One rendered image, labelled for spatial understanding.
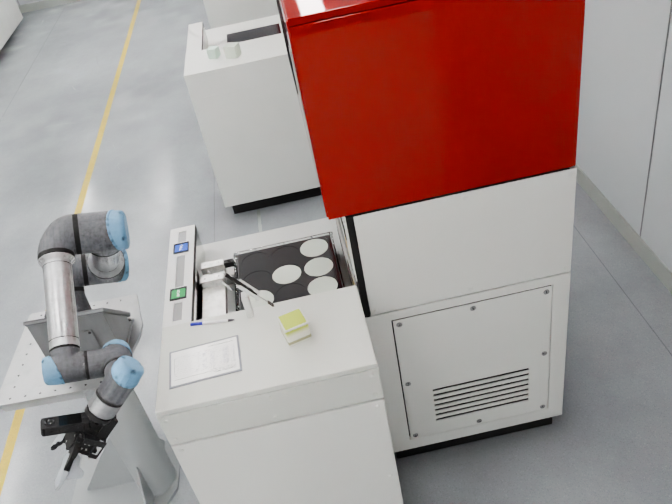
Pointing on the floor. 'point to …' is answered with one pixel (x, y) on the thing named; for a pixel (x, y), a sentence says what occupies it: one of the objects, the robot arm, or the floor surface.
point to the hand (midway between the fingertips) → (50, 469)
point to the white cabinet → (298, 460)
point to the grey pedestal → (130, 463)
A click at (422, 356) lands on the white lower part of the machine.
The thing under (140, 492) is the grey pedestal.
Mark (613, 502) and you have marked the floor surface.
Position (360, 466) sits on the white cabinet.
